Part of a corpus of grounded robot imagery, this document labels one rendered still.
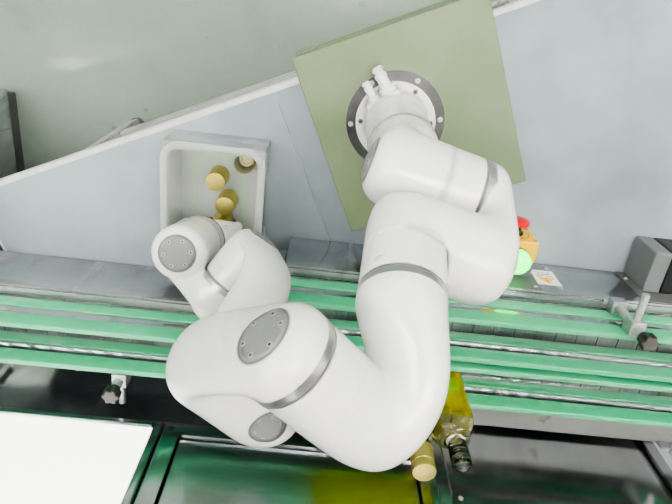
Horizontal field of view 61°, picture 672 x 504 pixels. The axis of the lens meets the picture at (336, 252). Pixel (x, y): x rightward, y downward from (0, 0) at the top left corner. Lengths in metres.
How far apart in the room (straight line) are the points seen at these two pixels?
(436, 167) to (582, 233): 0.59
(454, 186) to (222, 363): 0.33
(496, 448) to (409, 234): 0.72
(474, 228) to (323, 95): 0.43
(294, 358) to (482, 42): 0.64
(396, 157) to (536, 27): 0.49
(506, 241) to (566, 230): 0.59
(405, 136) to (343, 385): 0.32
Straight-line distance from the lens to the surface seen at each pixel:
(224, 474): 1.00
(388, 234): 0.55
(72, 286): 1.13
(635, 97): 1.14
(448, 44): 0.93
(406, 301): 0.49
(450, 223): 0.57
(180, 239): 0.78
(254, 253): 0.71
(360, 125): 0.93
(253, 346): 0.45
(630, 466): 1.29
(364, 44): 0.92
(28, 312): 1.11
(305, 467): 1.01
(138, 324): 1.04
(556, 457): 1.23
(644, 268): 1.19
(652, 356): 1.19
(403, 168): 0.64
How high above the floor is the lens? 1.76
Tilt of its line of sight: 65 degrees down
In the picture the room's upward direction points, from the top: 179 degrees counter-clockwise
